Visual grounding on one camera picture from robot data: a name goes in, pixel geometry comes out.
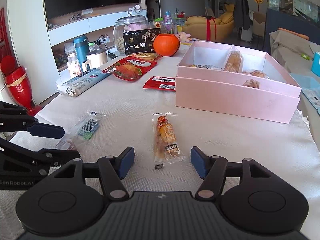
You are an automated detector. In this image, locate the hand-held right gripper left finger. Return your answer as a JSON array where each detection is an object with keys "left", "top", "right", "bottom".
[{"left": 54, "top": 146, "right": 135, "bottom": 202}]

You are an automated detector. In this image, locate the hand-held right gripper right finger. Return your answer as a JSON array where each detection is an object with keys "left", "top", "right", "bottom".
[{"left": 190, "top": 146, "right": 267, "bottom": 202}]

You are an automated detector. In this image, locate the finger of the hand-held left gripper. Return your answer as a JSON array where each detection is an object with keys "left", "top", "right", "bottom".
[
  {"left": 0, "top": 101, "right": 65, "bottom": 139},
  {"left": 0, "top": 138, "right": 81, "bottom": 168}
]

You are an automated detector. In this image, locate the clear packet blue green print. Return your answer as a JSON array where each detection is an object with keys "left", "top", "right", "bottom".
[{"left": 55, "top": 111, "right": 108, "bottom": 150}]

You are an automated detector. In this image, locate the clear packet of orange snack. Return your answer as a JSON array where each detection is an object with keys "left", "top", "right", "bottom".
[{"left": 152, "top": 112, "right": 187, "bottom": 170}]

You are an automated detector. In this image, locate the blue and white long packet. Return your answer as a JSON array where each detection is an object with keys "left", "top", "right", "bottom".
[{"left": 55, "top": 68, "right": 112, "bottom": 97}]

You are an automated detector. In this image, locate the pink gift box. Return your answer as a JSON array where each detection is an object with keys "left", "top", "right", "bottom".
[{"left": 175, "top": 41, "right": 302, "bottom": 124}]

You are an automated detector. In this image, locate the small red snack packet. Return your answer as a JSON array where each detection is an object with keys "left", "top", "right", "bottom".
[{"left": 143, "top": 76, "right": 177, "bottom": 92}]

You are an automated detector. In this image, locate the large red snack packet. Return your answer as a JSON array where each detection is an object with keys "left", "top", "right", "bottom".
[{"left": 102, "top": 56, "right": 158, "bottom": 82}]

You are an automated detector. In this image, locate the yellow and white snack packet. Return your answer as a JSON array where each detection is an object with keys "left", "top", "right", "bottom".
[{"left": 190, "top": 64, "right": 222, "bottom": 71}]

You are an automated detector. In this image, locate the sliced cake packet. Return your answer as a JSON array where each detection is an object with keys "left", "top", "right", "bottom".
[{"left": 242, "top": 69, "right": 269, "bottom": 78}]

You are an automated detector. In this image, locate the bread loaf packet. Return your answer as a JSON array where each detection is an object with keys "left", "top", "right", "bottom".
[{"left": 223, "top": 51, "right": 244, "bottom": 73}]

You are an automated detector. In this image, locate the cracker packet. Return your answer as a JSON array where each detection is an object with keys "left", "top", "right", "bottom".
[{"left": 129, "top": 52, "right": 163, "bottom": 61}]

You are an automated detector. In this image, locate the red bottle-shaped floor ornament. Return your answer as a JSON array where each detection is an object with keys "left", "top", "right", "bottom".
[{"left": 0, "top": 56, "right": 42, "bottom": 117}]

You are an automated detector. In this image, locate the beige tablecloth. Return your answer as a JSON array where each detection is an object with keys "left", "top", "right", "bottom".
[{"left": 0, "top": 54, "right": 320, "bottom": 230}]

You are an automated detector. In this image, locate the green toy tractor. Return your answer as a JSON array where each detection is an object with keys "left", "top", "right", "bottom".
[{"left": 54, "top": 52, "right": 68, "bottom": 67}]

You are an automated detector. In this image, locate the teal thermos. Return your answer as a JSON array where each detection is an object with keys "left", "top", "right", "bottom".
[{"left": 73, "top": 35, "right": 90, "bottom": 73}]

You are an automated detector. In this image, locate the cream electric kettle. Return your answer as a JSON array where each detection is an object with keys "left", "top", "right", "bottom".
[{"left": 81, "top": 49, "right": 108, "bottom": 72}]

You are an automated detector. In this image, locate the white coffee table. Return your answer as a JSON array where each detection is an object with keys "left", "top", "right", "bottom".
[{"left": 100, "top": 40, "right": 193, "bottom": 68}]

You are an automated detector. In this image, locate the white power strip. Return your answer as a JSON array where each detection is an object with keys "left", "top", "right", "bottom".
[{"left": 92, "top": 35, "right": 110, "bottom": 44}]

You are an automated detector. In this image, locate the white paper sheet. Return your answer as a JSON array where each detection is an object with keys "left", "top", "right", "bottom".
[{"left": 180, "top": 41, "right": 194, "bottom": 52}]

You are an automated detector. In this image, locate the black plum snack bag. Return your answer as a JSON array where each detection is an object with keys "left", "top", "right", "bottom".
[{"left": 123, "top": 28, "right": 161, "bottom": 55}]

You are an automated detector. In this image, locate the orange pumpkin bucket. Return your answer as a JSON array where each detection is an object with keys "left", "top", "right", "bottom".
[{"left": 153, "top": 33, "right": 180, "bottom": 57}]

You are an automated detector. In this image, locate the pink plush toy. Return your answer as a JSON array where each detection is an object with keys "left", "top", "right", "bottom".
[{"left": 175, "top": 32, "right": 192, "bottom": 42}]

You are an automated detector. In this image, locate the blue cartoon printed sheet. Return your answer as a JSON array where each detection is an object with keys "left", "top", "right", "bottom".
[{"left": 300, "top": 87, "right": 320, "bottom": 117}]

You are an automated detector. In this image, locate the yellow armchair with red ribbon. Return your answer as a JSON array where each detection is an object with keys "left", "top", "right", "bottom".
[{"left": 182, "top": 4, "right": 235, "bottom": 42}]

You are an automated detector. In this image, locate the large glass jar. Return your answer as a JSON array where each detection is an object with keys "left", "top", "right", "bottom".
[{"left": 113, "top": 11, "right": 150, "bottom": 55}]

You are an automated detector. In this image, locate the clear snack bag green top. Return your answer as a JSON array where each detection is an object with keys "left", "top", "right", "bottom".
[{"left": 150, "top": 17, "right": 164, "bottom": 30}]

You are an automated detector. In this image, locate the grey covered sofa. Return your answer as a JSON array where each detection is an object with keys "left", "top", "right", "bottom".
[{"left": 269, "top": 30, "right": 320, "bottom": 74}]

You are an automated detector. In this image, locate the colourful toy set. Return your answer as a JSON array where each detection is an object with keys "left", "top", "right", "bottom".
[{"left": 164, "top": 11, "right": 175, "bottom": 34}]

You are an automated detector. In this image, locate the tan dining chair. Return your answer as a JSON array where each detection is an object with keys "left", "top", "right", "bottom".
[{"left": 249, "top": 12, "right": 267, "bottom": 48}]

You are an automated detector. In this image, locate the teal toy box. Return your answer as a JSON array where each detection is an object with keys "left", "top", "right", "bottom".
[{"left": 311, "top": 52, "right": 320, "bottom": 77}]

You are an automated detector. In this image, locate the grey coat on stand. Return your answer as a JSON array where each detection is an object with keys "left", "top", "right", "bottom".
[{"left": 225, "top": 0, "right": 250, "bottom": 30}]

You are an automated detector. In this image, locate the dark blue cabinet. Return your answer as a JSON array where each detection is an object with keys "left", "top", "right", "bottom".
[{"left": 262, "top": 8, "right": 320, "bottom": 52}]

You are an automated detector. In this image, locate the glass aquarium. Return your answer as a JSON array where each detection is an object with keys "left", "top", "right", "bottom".
[{"left": 267, "top": 0, "right": 320, "bottom": 27}]

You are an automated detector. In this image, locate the white TV wall unit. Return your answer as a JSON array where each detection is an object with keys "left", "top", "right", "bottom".
[{"left": 7, "top": 0, "right": 160, "bottom": 105}]

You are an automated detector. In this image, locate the red wall decoration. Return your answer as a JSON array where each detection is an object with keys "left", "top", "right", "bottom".
[{"left": 0, "top": 7, "right": 7, "bottom": 58}]

